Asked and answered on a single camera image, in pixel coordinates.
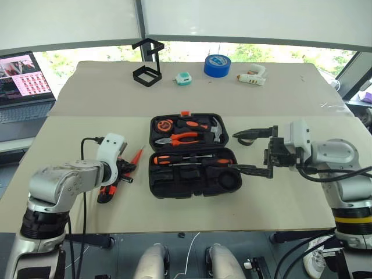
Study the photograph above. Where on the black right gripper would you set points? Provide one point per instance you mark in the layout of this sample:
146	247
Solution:
280	155

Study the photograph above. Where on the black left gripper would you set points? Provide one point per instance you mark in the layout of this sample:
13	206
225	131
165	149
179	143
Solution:
122	168

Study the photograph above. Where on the black electrical tape roll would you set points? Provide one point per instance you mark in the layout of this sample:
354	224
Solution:
247	142

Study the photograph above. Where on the orange pointed slim tool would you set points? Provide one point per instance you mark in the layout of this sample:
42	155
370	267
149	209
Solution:
137	157

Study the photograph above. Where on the black plastic tool case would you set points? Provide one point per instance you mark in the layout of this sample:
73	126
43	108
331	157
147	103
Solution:
186	187

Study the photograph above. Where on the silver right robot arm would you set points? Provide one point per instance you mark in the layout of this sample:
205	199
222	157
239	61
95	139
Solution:
334	152

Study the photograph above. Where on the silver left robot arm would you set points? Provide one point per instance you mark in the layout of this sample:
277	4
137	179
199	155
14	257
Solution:
67	177

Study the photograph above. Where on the orange black tape measure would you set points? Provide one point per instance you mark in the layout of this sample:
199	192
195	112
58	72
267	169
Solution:
164	125

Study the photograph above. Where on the white glue gun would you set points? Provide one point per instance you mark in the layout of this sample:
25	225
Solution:
251	78

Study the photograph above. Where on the black table base foot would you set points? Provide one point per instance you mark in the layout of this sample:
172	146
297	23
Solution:
290	236
96	241

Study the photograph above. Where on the small black floor object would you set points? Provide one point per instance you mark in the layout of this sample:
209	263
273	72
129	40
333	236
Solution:
181	234

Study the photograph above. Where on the blue tape roll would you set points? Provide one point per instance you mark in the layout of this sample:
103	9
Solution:
216	71

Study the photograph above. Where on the silver rounded robot leg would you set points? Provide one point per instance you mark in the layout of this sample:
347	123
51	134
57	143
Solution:
223	261
152	261

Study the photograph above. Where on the small teal white tape measure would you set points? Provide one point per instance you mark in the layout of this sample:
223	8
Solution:
183	78

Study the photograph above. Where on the black floor device white knob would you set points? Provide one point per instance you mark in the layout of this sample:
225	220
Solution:
258	267

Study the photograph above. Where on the white sneaker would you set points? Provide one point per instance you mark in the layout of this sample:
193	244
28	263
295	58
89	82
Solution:
312	258

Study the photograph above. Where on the purple object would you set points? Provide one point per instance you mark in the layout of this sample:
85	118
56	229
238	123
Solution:
367	96

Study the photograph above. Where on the black white striped trouser leg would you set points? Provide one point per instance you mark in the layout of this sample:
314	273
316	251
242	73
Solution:
332	254

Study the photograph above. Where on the open laptop computer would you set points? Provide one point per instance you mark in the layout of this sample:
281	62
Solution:
26	78

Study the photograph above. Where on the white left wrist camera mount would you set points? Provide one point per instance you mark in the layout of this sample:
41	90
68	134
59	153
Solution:
112	148

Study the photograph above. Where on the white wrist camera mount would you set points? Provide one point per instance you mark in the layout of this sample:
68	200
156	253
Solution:
296	133
112	148

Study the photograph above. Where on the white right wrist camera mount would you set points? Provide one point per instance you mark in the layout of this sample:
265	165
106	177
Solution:
296	133

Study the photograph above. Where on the dark slanted window frame post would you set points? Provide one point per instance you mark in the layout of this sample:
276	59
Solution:
353	75

